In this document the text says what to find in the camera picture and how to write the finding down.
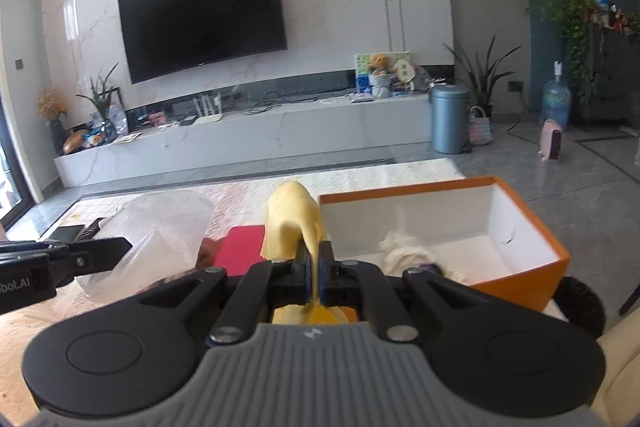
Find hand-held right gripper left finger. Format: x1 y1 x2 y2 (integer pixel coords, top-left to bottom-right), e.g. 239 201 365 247
135 242 311 345

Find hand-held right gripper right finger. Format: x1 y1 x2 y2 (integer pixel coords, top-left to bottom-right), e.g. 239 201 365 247
320 240 489 344

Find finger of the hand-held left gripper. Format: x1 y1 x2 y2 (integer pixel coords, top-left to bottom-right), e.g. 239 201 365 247
0 236 134 287

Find yellow cloth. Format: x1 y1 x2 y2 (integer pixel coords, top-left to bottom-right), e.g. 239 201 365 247
260 180 352 326

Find clear white plastic bag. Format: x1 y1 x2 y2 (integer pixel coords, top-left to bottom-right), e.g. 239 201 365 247
75 190 216 304

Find white paper towel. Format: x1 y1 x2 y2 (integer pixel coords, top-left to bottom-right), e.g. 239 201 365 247
377 227 467 284

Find brown cloth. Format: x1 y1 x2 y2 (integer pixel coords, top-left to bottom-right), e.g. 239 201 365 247
192 237 227 269

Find orange cardboard box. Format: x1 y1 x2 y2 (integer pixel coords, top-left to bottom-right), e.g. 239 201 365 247
317 176 571 314

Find black remote control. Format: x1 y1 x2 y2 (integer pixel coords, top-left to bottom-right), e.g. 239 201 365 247
74 217 109 242

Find red lid clear box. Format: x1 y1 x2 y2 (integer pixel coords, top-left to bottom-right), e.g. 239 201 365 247
212 226 267 279

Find pink lace tablecloth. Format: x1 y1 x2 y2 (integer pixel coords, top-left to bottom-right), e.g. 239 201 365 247
35 157 457 308

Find golden ornament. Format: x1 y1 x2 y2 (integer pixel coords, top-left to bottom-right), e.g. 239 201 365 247
64 129 91 154

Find black framed glass door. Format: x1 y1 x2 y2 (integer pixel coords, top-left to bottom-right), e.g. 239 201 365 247
0 77 37 224

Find white marble television console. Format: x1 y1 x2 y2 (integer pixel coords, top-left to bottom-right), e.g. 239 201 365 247
54 91 436 188

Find green plant in glass vase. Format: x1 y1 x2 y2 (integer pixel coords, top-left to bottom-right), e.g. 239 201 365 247
76 63 121 143

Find vase with yellow flowers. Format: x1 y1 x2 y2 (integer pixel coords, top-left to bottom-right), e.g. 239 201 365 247
35 88 69 156

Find white router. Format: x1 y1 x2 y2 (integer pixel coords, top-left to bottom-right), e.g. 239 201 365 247
192 92 224 124

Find blue-grey metal trash can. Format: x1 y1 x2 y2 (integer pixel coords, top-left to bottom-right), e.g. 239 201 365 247
430 83 472 156

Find green picture panel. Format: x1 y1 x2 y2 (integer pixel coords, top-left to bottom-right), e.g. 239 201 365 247
355 52 412 93

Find woven basket bag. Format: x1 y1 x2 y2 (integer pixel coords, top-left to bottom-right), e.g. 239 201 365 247
467 106 494 146

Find round paper fan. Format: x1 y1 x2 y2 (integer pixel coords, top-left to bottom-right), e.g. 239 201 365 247
392 59 416 84

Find potted snake plant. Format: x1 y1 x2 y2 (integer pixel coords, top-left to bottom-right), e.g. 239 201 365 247
442 34 524 118

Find pink space heater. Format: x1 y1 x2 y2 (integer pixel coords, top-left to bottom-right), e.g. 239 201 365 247
537 119 564 163

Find black round basket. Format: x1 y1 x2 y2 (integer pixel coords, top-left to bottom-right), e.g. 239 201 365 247
555 274 606 339

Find blue water jug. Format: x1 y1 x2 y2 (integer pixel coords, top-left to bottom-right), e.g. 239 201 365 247
541 62 573 130

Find cream sofa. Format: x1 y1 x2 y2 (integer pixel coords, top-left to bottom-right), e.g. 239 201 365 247
594 311 640 427

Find trailing pothos plant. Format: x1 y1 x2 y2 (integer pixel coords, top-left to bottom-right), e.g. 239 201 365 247
542 0 609 106

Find dark grey cabinet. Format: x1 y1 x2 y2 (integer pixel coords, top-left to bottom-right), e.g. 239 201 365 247
575 24 640 128

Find small plant with red flowers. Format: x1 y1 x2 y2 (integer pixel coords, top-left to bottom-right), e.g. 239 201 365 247
610 7 640 36

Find black picture frame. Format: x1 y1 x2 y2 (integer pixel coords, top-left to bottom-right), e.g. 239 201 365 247
102 87 129 138

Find black cables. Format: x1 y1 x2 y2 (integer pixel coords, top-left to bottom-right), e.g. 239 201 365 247
245 92 322 114

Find black wall television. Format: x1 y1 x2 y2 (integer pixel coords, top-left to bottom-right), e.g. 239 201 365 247
117 0 290 86

